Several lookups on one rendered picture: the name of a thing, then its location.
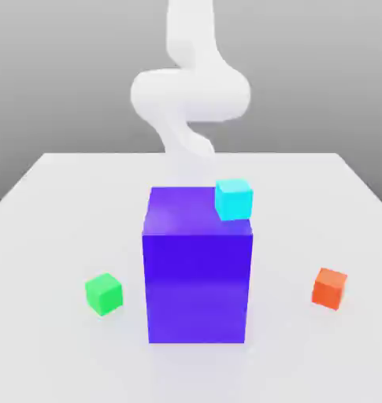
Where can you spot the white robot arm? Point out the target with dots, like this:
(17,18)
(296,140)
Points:
(190,94)

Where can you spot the small cyan cube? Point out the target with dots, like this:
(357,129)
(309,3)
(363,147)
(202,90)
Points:
(234,201)

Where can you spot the small green cube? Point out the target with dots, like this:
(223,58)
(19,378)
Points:
(104,295)

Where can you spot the small orange cube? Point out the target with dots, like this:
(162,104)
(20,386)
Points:
(328,289)

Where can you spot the large purple box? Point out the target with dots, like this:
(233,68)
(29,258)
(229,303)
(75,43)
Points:
(197,283)

